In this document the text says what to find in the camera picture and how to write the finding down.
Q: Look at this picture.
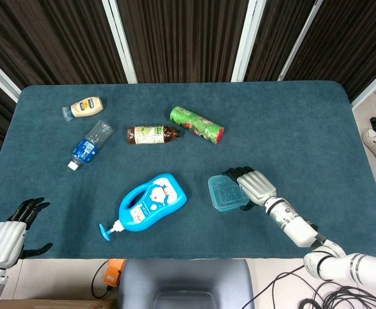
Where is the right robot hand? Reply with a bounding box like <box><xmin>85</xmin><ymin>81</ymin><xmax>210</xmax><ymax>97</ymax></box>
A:
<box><xmin>221</xmin><ymin>166</ymin><xmax>278</xmax><ymax>212</ymax></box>

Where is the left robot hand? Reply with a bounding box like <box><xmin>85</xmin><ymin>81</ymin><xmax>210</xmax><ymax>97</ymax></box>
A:
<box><xmin>0</xmin><ymin>197</ymin><xmax>54</xmax><ymax>270</ymax></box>

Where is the blue container lid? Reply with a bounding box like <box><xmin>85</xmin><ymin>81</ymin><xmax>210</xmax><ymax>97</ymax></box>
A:
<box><xmin>207</xmin><ymin>174</ymin><xmax>251</xmax><ymax>213</ymax></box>

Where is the grey robot base seat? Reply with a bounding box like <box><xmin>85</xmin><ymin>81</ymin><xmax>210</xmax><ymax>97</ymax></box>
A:
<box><xmin>117</xmin><ymin>259</ymin><xmax>256</xmax><ymax>309</ymax></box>

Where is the teal table cloth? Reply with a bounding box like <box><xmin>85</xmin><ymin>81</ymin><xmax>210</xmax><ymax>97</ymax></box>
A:
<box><xmin>0</xmin><ymin>80</ymin><xmax>376</xmax><ymax>260</ymax></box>

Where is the green chips can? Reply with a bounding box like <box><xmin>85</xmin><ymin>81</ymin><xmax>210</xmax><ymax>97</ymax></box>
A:
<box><xmin>169</xmin><ymin>106</ymin><xmax>226</xmax><ymax>145</ymax></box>

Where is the blue pump detergent bottle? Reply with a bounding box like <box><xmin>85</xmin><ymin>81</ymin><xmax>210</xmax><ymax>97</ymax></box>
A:
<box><xmin>99</xmin><ymin>173</ymin><xmax>188</xmax><ymax>243</ymax></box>

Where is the orange box device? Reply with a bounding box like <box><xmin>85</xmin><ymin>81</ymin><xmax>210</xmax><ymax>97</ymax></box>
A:
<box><xmin>103</xmin><ymin>258</ymin><xmax>126</xmax><ymax>286</ymax></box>

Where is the brown tea bottle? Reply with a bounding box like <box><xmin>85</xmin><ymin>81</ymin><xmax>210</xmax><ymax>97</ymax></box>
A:
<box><xmin>126</xmin><ymin>125</ymin><xmax>182</xmax><ymax>145</ymax></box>

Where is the blue label water bottle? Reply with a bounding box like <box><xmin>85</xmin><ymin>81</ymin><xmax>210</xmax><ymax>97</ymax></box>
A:
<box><xmin>67</xmin><ymin>120</ymin><xmax>115</xmax><ymax>171</ymax></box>

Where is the mayonnaise squeeze bottle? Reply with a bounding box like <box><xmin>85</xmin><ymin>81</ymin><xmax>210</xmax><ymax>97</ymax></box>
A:
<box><xmin>61</xmin><ymin>97</ymin><xmax>105</xmax><ymax>122</ymax></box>

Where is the dark folding partition screen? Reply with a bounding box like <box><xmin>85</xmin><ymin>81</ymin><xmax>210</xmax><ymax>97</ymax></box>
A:
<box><xmin>0</xmin><ymin>0</ymin><xmax>376</xmax><ymax>158</ymax></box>

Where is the black cable loop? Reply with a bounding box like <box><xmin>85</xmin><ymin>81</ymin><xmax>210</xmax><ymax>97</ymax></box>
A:
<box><xmin>90</xmin><ymin>259</ymin><xmax>112</xmax><ymax>299</ymax></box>

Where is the black cable bundle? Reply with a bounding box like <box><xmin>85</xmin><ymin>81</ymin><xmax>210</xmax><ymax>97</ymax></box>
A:
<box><xmin>241</xmin><ymin>263</ymin><xmax>376</xmax><ymax>309</ymax></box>

